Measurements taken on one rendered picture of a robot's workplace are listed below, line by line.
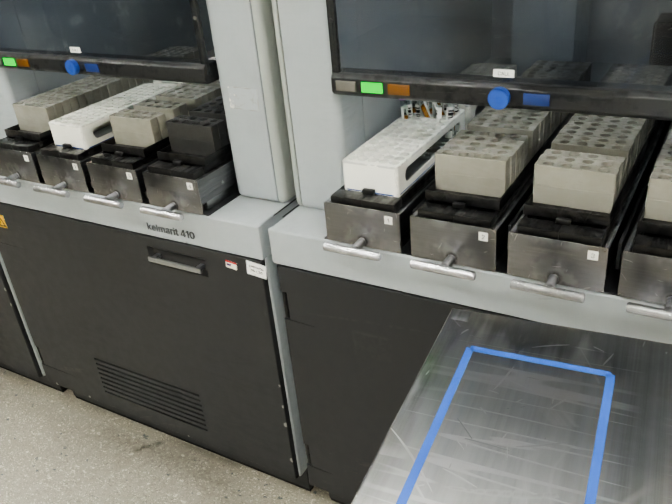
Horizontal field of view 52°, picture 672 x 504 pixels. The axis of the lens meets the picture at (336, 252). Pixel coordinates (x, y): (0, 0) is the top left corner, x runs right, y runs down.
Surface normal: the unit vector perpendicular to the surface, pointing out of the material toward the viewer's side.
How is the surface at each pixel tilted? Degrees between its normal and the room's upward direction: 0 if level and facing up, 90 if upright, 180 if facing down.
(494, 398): 0
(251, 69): 90
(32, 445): 0
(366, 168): 90
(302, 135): 90
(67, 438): 0
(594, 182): 90
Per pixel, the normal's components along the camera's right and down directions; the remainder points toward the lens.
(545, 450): -0.09, -0.87
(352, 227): -0.50, 0.46
